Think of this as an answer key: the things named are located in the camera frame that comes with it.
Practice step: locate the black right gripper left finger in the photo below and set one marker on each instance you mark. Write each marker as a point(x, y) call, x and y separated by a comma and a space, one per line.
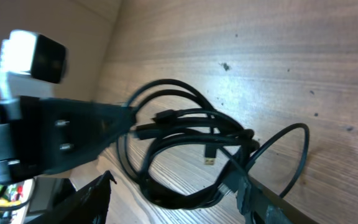
point(89, 205)

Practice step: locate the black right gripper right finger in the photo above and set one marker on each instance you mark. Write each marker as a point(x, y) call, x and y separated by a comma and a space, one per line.
point(260, 205)

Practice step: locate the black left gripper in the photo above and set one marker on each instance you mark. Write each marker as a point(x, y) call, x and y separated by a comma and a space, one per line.
point(46, 136)

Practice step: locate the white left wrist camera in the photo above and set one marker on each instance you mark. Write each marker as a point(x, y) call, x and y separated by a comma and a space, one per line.
point(31, 64)

